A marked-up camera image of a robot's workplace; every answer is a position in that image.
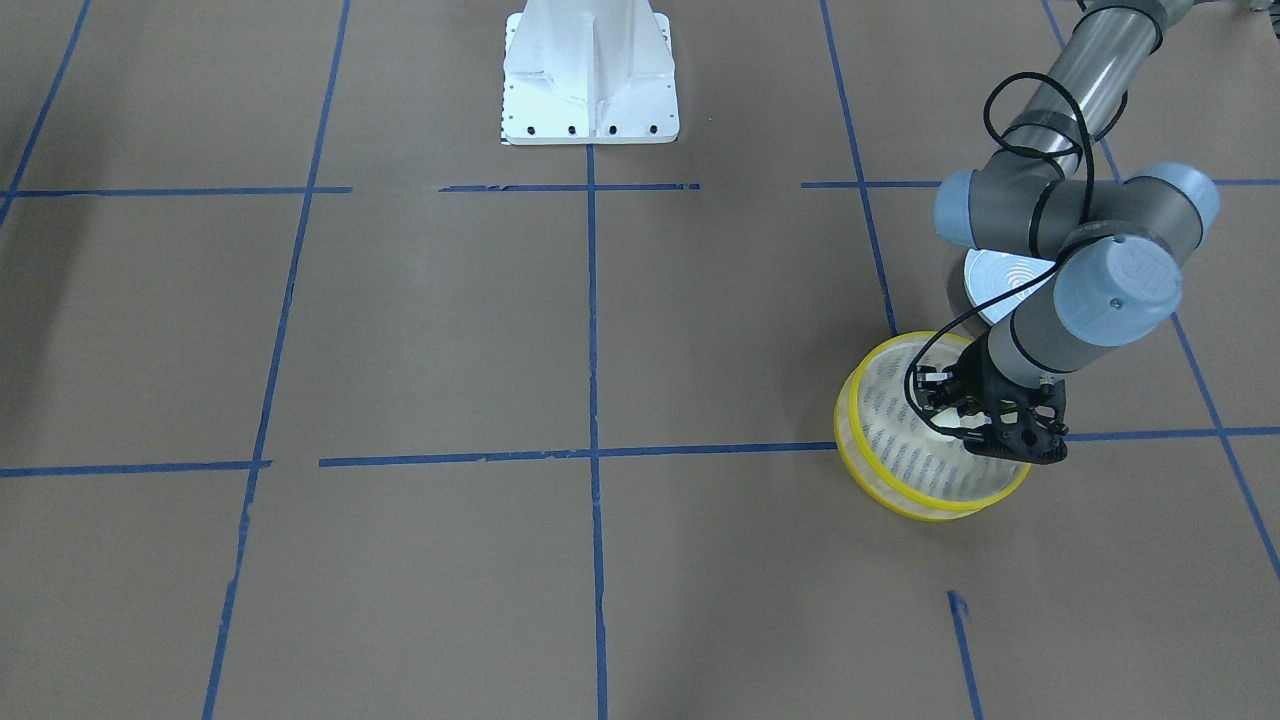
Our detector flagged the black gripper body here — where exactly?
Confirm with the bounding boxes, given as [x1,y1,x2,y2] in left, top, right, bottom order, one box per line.
[954,352,1068,465]

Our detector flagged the cream white steamed bun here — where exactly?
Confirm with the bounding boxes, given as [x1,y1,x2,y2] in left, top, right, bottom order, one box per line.
[925,409,969,442]

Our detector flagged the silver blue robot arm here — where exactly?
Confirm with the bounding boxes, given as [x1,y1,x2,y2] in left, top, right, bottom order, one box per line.
[904,1,1221,465]

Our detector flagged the yellow rimmed bamboo steamer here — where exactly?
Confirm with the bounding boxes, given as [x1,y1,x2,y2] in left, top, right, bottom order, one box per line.
[833,332,1030,521]

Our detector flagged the light blue round plate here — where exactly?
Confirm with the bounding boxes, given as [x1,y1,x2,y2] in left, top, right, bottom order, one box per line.
[963,249,1053,325]

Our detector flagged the white camera mast pedestal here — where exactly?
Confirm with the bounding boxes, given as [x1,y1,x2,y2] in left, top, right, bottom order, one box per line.
[500,1,681,146]

